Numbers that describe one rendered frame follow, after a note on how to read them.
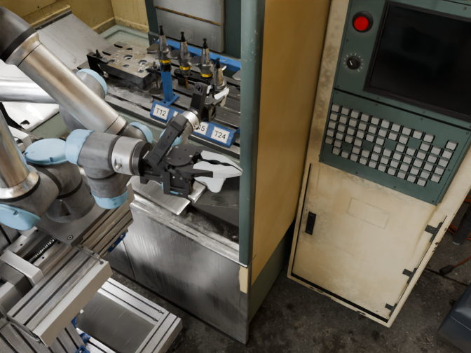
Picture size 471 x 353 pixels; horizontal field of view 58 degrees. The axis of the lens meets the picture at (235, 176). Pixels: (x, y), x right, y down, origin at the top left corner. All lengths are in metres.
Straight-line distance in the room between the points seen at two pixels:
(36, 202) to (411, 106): 1.09
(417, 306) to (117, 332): 1.58
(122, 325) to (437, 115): 1.64
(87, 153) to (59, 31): 2.34
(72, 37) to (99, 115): 2.18
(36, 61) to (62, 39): 2.14
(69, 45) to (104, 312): 1.75
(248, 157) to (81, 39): 2.17
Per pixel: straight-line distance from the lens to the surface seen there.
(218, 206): 1.85
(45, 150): 1.24
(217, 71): 1.65
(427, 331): 2.56
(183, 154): 0.83
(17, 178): 1.12
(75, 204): 1.32
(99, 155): 0.88
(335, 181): 1.76
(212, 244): 1.66
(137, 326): 2.19
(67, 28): 3.23
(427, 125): 1.43
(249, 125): 1.10
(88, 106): 1.01
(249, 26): 0.96
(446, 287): 2.75
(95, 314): 2.27
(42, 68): 1.01
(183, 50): 1.85
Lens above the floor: 2.15
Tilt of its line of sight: 45 degrees down
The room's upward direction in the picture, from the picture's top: straight up
